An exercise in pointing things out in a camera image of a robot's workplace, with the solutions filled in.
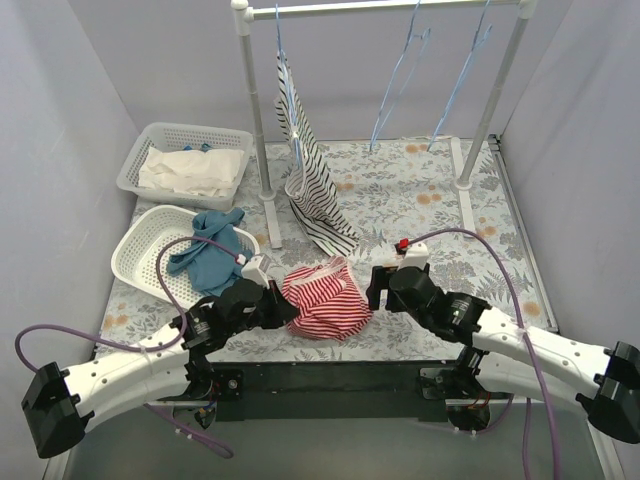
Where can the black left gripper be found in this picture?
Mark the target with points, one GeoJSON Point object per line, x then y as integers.
{"type": "Point", "coordinates": [276, 308]}

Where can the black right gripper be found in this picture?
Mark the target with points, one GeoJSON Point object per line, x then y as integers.
{"type": "Point", "coordinates": [376, 288]}

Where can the red white striped tank top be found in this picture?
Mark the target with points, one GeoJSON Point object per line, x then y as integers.
{"type": "Point", "coordinates": [330, 303]}

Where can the blue garment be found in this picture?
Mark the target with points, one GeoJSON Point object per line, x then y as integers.
{"type": "Point", "coordinates": [211, 268]}

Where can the white oval perforated basket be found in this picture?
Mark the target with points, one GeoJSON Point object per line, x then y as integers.
{"type": "Point", "coordinates": [134, 260]}

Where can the blue wire hanger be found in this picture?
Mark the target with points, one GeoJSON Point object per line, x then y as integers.
{"type": "Point", "coordinates": [479, 39]}
{"type": "Point", "coordinates": [414, 47]}

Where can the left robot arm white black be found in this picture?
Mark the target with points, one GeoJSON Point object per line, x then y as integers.
{"type": "Point", "coordinates": [61, 405]}

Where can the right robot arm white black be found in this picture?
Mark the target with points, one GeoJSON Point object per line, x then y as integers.
{"type": "Point", "coordinates": [530, 362]}

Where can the black white striped tank top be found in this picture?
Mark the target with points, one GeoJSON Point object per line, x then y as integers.
{"type": "Point", "coordinates": [312, 193]}

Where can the blue hanger with striped top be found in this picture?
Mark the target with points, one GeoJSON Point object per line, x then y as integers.
{"type": "Point", "coordinates": [289, 96]}

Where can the floral table mat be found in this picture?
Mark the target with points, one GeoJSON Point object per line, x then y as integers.
{"type": "Point", "coordinates": [400, 190]}

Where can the white folded cloth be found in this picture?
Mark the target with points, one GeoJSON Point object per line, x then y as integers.
{"type": "Point", "coordinates": [210, 173]}

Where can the white rectangular basket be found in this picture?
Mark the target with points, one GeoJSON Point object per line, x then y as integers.
{"type": "Point", "coordinates": [170, 137]}

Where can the small blue item in basket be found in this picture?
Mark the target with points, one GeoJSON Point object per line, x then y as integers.
{"type": "Point", "coordinates": [203, 148]}

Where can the white clothes rack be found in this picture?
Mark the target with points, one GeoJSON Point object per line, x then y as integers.
{"type": "Point", "coordinates": [244, 15]}

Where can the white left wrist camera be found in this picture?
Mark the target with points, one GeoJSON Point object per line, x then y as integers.
{"type": "Point", "coordinates": [256, 270]}

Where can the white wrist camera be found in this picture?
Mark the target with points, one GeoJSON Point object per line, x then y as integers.
{"type": "Point", "coordinates": [412, 254]}
{"type": "Point", "coordinates": [256, 270]}

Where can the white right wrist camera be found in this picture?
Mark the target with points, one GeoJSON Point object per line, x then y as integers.
{"type": "Point", "coordinates": [412, 254]}

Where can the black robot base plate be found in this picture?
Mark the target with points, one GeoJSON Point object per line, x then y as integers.
{"type": "Point", "coordinates": [428, 391]}

